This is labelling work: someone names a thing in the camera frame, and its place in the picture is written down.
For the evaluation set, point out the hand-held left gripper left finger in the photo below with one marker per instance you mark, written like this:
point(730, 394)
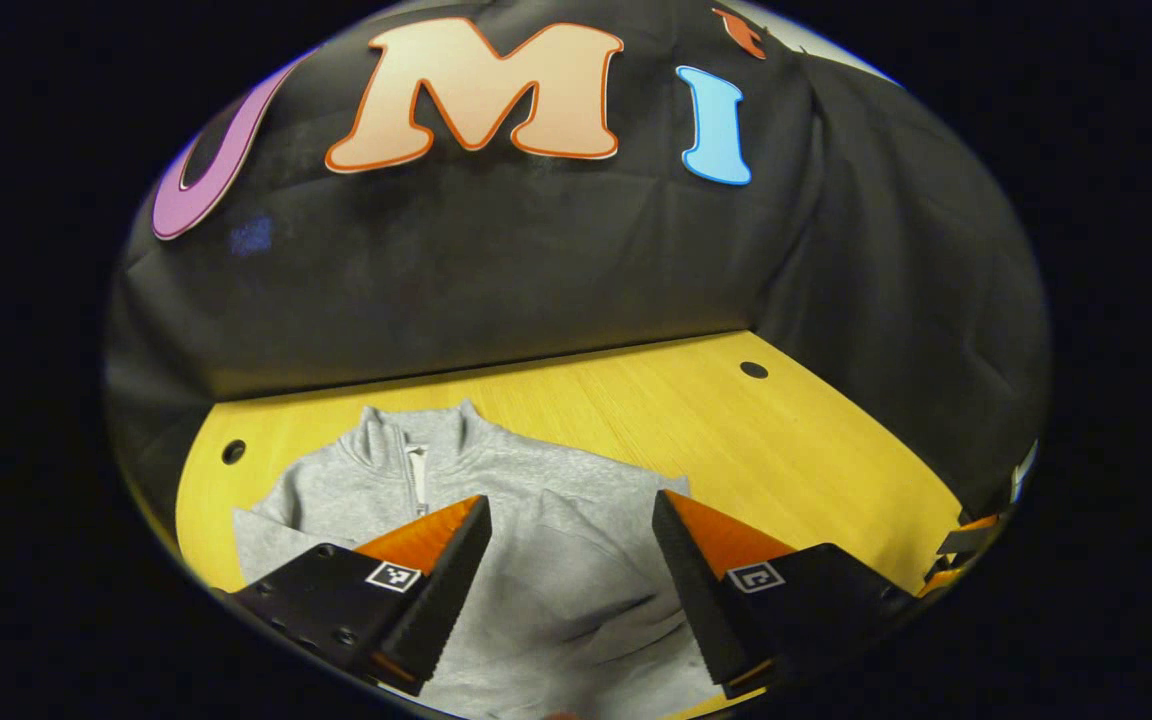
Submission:
point(436, 610)

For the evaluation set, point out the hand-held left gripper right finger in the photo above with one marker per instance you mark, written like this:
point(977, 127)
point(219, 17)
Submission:
point(706, 600)

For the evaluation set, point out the grey zip sweatshirt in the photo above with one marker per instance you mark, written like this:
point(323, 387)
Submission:
point(556, 560)

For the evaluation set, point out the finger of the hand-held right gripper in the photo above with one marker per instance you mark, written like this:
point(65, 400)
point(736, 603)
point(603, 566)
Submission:
point(966, 540)

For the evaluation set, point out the black backdrop cloth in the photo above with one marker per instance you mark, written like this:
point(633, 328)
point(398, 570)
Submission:
point(536, 260)

